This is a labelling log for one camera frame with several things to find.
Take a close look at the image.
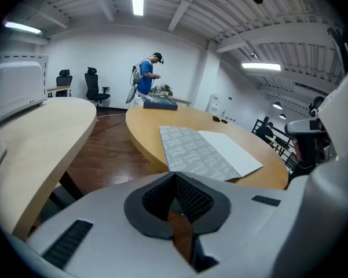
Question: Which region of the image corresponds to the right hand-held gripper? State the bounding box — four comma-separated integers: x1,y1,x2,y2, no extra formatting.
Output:
284,59,348,159

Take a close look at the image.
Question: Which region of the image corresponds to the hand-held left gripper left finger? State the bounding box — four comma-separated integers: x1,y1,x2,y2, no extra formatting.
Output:
24,171,197,278

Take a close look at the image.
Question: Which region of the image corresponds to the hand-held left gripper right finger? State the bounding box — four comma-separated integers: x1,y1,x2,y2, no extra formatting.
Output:
173,171,295,278

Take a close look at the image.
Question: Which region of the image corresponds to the blue notebook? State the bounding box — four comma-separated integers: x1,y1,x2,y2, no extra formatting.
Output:
159,125,263,182

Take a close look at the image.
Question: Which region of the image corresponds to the thick dark blue book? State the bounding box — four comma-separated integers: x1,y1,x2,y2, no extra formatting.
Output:
142,94,179,111

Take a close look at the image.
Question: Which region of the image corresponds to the white water dispenser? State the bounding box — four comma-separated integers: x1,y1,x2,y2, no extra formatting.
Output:
208,93,221,112

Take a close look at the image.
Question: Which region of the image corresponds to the round beige table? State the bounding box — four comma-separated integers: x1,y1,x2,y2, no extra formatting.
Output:
0,97,98,242

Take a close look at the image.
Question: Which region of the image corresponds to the black office chair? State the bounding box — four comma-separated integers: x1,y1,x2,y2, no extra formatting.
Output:
84,67,111,107
56,69,73,97

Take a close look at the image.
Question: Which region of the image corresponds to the white microwave oven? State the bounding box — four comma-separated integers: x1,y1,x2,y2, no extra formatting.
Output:
0,53,49,124

